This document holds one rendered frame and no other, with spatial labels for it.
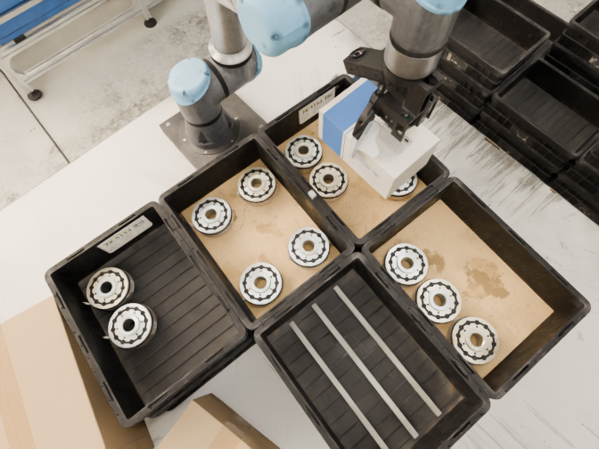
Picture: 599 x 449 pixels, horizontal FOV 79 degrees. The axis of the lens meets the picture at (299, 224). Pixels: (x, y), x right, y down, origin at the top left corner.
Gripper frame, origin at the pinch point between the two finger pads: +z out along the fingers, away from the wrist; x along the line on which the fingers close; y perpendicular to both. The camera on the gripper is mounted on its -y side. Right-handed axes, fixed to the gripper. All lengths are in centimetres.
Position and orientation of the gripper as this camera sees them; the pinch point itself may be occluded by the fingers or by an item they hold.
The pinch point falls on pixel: (375, 133)
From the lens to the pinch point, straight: 74.7
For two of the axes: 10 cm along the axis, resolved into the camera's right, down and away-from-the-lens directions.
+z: 0.3, 3.4, 9.4
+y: 6.6, 7.0, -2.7
